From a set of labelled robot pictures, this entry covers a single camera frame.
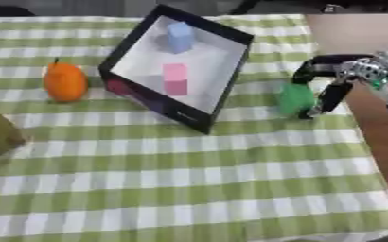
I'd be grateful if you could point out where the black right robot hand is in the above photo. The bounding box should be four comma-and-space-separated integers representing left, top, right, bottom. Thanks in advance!
290, 54, 377, 120

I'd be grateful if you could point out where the black box with white inside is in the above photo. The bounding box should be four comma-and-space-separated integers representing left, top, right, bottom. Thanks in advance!
96, 4, 256, 135

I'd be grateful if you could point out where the pink block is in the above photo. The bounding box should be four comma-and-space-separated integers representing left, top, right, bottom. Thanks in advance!
161, 62, 191, 96

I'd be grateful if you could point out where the light blue block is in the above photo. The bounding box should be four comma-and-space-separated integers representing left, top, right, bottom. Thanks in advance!
164, 21, 196, 55

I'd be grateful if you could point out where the orange toy fruit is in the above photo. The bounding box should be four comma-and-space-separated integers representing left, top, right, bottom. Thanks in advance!
42, 57, 90, 103

